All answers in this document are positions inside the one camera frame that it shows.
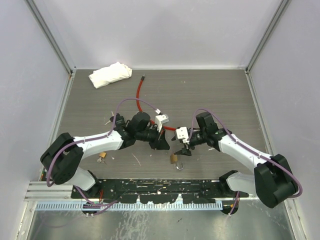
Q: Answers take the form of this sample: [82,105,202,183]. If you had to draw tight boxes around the red cable lock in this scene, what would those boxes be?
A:
[136,74,176,132]

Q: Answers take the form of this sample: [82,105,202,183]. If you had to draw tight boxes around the blue slotted cable duct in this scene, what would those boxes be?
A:
[35,200,223,211]

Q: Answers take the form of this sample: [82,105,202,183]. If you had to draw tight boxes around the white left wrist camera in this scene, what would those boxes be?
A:
[154,114,169,133]

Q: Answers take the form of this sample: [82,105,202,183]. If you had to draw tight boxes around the small brass padlock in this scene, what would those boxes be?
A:
[99,152,107,158]

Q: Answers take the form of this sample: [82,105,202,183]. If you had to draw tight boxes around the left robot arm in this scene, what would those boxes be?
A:
[40,111,170,198]

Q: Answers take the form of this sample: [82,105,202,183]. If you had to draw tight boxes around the small silver keys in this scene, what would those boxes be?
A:
[97,157,107,164]

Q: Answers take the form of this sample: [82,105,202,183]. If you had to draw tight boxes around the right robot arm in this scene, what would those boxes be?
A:
[174,111,303,208]

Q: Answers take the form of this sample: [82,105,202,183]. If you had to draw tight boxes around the black-headed key bunch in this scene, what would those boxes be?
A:
[105,111,116,125]

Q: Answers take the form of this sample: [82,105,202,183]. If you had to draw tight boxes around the large brass padlock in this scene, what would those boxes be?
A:
[170,153,184,171]

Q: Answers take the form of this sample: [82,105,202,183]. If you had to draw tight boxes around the white cloth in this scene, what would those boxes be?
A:
[88,62,133,89]

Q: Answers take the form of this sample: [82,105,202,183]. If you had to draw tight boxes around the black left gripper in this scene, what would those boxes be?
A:
[135,123,170,150]

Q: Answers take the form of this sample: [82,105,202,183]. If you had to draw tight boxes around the aluminium frame rail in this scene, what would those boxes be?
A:
[24,181,73,202]

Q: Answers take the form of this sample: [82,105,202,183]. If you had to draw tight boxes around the black padlock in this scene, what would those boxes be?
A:
[114,113,126,128]

